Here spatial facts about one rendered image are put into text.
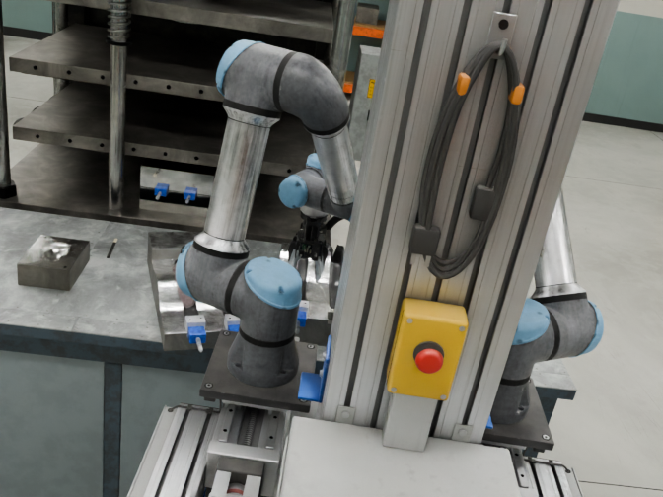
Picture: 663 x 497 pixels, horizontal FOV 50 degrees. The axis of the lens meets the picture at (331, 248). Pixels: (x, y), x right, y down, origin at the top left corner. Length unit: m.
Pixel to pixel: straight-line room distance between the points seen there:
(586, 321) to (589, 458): 1.81
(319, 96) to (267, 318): 0.44
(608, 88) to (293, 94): 8.12
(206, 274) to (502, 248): 0.68
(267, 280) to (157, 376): 0.83
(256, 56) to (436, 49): 0.57
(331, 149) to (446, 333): 0.60
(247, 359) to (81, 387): 0.86
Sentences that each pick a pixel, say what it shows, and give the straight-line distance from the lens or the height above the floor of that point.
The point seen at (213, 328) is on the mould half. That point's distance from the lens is 1.96.
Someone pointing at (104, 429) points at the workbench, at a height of 0.43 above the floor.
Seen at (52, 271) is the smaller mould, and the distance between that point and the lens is 2.21.
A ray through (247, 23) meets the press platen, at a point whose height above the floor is 1.52.
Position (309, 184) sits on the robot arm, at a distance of 1.68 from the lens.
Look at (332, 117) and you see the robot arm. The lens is 1.37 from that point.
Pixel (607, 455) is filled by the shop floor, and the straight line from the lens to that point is 3.38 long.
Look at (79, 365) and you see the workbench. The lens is 2.17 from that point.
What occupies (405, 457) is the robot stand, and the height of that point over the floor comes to 1.23.
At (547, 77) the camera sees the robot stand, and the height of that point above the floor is 1.79.
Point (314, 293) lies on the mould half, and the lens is 2.12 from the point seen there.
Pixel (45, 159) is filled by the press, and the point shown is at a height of 0.79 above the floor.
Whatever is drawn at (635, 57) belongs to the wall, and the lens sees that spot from 9.35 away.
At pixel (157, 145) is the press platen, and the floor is 1.04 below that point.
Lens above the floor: 1.94
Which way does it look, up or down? 26 degrees down
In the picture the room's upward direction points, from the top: 10 degrees clockwise
